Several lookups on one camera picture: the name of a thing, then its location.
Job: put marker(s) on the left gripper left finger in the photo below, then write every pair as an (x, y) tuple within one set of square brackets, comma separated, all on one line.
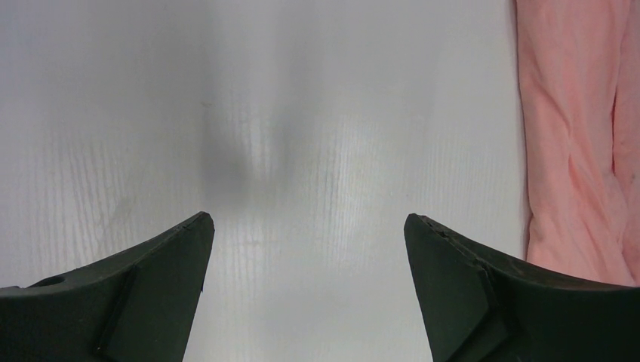
[(136, 305)]

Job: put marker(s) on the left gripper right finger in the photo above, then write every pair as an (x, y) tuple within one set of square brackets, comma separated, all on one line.
[(480, 304)]

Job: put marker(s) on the salmon pink t-shirt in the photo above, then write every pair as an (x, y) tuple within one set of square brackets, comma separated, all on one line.
[(578, 72)]

